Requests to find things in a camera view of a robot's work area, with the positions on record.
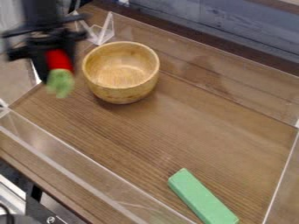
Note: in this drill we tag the wooden bowl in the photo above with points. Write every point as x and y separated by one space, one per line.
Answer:
121 71

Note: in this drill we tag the clear acrylic front panel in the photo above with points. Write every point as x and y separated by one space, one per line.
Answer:
88 188

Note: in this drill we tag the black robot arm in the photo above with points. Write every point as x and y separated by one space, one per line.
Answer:
40 8

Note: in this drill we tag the green rectangular block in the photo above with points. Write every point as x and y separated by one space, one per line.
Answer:
198 199

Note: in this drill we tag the clear acrylic corner bracket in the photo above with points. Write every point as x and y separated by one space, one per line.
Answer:
98 34

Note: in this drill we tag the black device with cable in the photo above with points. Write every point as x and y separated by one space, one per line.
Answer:
34 215

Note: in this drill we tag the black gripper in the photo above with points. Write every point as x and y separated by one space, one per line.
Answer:
44 34

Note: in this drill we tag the red plush strawberry green stem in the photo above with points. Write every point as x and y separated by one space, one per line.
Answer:
60 77

